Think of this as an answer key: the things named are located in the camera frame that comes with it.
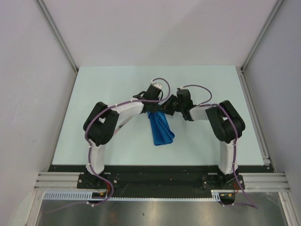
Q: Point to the aluminium front frame rail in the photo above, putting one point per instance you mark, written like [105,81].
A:
[254,182]

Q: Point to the aluminium corner post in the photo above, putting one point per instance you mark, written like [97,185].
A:
[56,34]
[263,32]

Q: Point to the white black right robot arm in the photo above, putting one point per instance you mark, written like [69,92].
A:
[226,123]

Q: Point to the blue satin napkin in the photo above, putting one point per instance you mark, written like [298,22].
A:
[162,135]

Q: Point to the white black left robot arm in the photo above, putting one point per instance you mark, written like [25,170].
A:
[102,123]

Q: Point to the aluminium right corner post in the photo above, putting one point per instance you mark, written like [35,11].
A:
[263,32]

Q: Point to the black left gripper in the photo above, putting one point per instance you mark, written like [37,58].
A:
[154,109]

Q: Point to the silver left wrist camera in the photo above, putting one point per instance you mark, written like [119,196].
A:
[156,85]

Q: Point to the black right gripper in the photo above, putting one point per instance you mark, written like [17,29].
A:
[165,106]

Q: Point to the aluminium left corner post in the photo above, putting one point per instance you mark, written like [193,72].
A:
[56,34]

